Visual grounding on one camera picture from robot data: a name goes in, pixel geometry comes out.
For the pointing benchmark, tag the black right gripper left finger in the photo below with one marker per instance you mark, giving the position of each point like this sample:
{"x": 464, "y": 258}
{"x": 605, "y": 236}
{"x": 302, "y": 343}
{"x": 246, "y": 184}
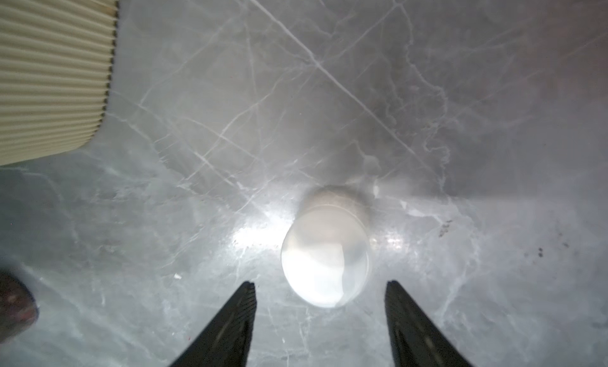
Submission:
{"x": 227, "y": 339}

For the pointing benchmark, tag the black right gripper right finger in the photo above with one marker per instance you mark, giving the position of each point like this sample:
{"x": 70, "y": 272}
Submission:
{"x": 415, "y": 341}

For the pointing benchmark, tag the white jar lid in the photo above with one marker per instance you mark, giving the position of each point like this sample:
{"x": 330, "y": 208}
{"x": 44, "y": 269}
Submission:
{"x": 326, "y": 255}

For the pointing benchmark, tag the clear flower tea jar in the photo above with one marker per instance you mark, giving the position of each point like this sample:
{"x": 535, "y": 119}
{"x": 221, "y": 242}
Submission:
{"x": 19, "y": 310}

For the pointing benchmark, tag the cream ribbed trash bin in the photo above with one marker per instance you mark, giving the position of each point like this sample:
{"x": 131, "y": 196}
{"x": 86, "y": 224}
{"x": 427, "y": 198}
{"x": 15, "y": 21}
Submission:
{"x": 56, "y": 70}

